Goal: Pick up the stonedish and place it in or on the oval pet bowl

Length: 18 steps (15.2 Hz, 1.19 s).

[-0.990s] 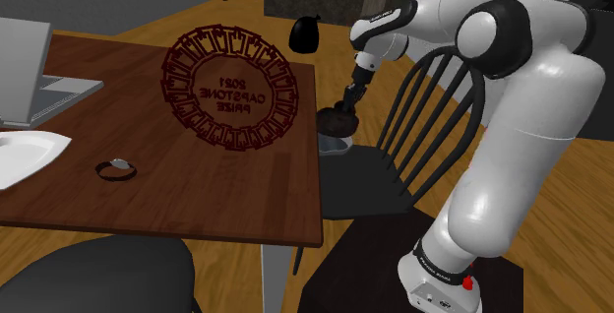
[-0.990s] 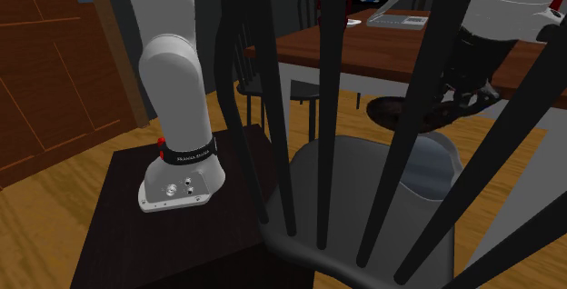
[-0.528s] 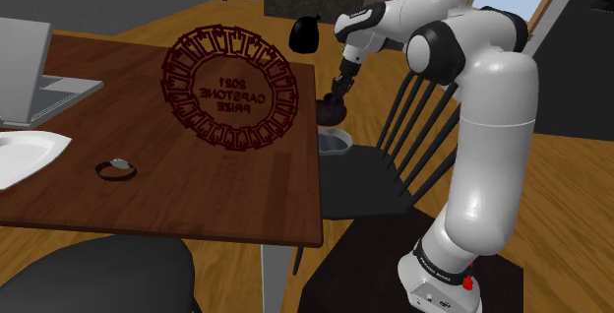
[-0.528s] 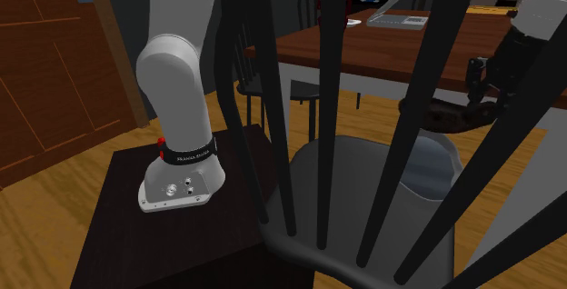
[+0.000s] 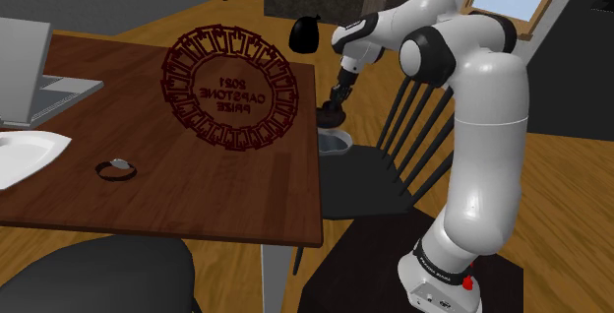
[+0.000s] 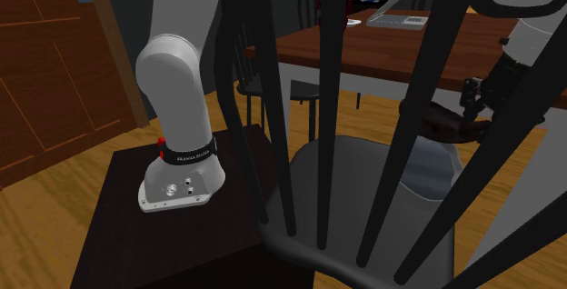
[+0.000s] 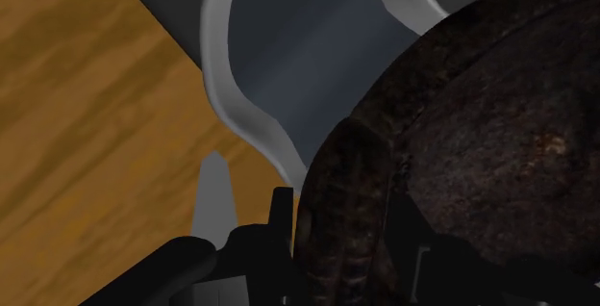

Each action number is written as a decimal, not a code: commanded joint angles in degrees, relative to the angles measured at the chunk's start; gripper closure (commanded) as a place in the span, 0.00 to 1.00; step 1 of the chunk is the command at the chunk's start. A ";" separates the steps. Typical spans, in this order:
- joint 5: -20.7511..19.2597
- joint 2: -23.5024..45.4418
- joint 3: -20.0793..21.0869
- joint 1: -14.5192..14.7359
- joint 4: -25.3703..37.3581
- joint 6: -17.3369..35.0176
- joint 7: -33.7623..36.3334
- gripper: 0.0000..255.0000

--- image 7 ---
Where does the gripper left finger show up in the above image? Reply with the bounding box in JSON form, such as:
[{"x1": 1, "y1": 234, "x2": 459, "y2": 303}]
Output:
[{"x1": 78, "y1": 186, "x2": 302, "y2": 306}]

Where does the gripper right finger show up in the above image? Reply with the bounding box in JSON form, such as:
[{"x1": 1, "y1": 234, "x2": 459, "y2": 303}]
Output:
[{"x1": 384, "y1": 191, "x2": 600, "y2": 306}]

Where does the dark brown rough lump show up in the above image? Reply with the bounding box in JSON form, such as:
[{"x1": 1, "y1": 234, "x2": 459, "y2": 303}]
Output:
[{"x1": 291, "y1": 0, "x2": 600, "y2": 306}]

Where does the white rimmed basin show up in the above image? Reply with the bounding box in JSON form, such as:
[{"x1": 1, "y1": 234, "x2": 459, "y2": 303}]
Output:
[{"x1": 199, "y1": 0, "x2": 452, "y2": 199}]

